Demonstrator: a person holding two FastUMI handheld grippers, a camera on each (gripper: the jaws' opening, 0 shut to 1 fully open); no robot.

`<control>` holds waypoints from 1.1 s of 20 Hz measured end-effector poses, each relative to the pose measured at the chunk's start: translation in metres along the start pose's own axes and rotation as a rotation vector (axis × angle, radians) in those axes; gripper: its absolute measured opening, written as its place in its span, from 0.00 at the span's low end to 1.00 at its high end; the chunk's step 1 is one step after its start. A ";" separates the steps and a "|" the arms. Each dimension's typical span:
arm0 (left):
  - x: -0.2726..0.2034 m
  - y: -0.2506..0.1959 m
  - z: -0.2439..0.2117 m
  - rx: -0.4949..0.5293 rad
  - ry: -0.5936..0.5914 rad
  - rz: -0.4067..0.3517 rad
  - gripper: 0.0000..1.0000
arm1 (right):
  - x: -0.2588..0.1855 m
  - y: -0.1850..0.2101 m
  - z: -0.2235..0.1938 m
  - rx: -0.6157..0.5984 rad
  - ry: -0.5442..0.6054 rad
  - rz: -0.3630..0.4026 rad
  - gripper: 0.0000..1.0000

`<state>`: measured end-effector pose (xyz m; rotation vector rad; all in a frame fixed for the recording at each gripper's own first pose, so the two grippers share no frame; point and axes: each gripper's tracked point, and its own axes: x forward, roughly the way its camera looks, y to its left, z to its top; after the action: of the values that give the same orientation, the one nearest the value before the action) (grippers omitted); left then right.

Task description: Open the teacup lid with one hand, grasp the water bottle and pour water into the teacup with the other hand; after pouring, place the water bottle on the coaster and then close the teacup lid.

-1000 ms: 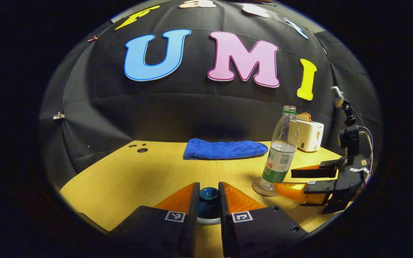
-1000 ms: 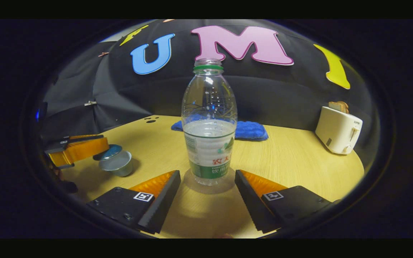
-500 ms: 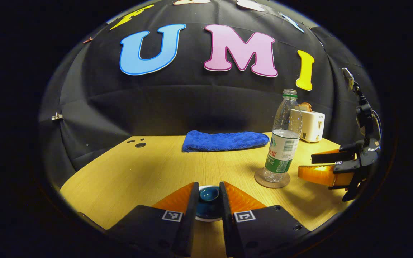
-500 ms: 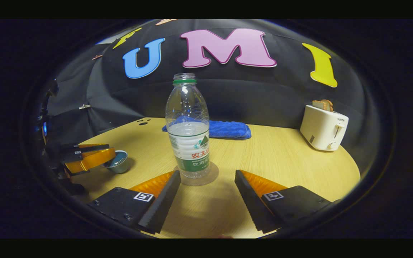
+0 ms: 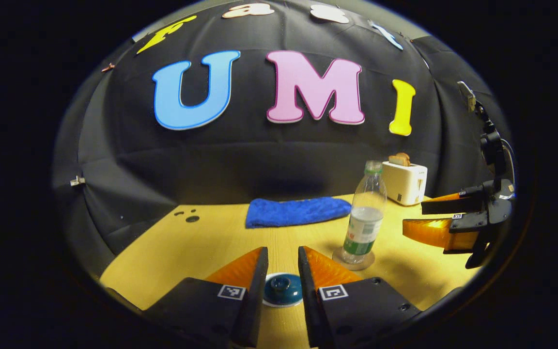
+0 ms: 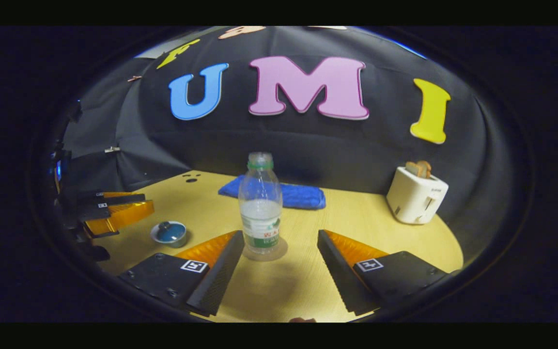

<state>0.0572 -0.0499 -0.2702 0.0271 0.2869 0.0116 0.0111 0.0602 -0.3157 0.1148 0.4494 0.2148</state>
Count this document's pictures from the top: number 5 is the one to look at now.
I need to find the round brown coaster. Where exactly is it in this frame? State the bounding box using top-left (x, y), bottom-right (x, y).
top-left (332, 246), bottom-right (375, 271)

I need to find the blue towel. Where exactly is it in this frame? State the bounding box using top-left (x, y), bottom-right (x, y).
top-left (246, 196), bottom-right (352, 229)

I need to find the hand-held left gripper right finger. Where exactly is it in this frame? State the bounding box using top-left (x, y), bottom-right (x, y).
top-left (297, 246), bottom-right (422, 349)

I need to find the cream toaster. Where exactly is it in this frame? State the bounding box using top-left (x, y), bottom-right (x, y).
top-left (382, 161), bottom-right (428, 206)

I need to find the black backdrop cloth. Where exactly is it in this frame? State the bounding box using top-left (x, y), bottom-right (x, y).
top-left (51, 0), bottom-right (514, 279)

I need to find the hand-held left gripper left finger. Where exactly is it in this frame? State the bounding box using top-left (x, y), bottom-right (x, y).
top-left (142, 246), bottom-right (269, 349)

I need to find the clear plastic water bottle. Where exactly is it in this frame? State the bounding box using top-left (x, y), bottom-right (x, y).
top-left (340, 160), bottom-right (388, 266)

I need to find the dark blue teacup lid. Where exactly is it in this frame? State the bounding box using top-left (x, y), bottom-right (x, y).
top-left (263, 274), bottom-right (304, 302)

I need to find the white teacup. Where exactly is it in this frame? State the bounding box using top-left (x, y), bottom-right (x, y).
top-left (262, 272), bottom-right (305, 308)

